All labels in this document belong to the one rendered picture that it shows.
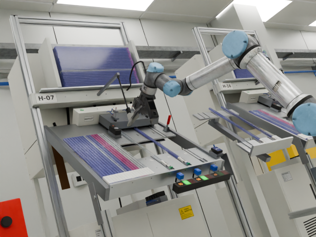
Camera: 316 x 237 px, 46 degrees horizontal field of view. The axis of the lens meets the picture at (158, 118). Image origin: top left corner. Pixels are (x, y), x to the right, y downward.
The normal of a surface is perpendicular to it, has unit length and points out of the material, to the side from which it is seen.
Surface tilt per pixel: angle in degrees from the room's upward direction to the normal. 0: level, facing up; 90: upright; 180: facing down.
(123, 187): 132
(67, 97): 90
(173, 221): 90
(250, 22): 90
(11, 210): 90
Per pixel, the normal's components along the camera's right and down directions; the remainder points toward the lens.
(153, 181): 0.58, 0.35
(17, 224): 0.52, -0.37
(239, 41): -0.66, -0.12
